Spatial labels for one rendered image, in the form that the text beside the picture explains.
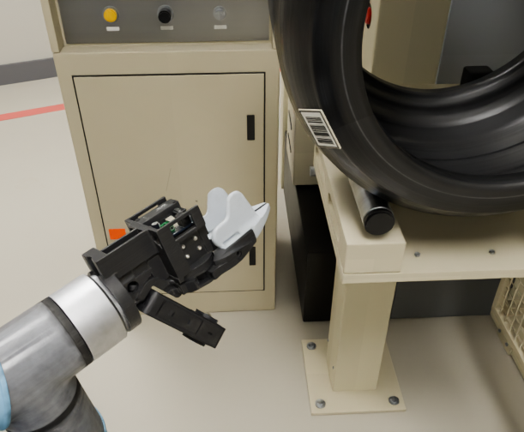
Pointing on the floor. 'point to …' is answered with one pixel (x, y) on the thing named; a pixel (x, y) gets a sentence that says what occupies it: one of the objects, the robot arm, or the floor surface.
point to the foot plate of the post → (316, 390)
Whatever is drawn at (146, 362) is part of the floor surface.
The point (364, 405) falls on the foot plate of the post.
